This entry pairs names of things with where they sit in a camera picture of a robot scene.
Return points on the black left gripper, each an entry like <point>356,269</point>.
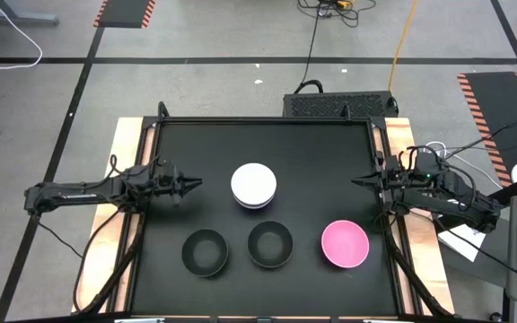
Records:
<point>166,181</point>

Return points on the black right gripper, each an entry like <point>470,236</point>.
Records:
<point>393,179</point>

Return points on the white bowl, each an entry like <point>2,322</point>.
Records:
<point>253,181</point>

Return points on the pink ribbed bowl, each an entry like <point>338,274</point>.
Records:
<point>345,243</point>

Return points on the dark grey bowl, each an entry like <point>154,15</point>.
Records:
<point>270,244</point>
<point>204,252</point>

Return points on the lilac ribbed bowl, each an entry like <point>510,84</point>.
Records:
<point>258,206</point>

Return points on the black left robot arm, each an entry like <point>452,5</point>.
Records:
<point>74,194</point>

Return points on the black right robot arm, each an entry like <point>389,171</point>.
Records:
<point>456,199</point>

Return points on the light wooden side board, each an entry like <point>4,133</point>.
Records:
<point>400,134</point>
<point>124,134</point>

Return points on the black perforated computer tower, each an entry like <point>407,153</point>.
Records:
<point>339,105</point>

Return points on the white paper sheet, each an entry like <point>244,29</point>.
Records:
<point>465,242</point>

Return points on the hazard-striped black floor mat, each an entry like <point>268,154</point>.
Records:
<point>496,112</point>
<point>124,13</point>

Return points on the grey table foot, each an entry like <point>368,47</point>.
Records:
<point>16,19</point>

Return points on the black table frame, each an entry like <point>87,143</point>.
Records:
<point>263,119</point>

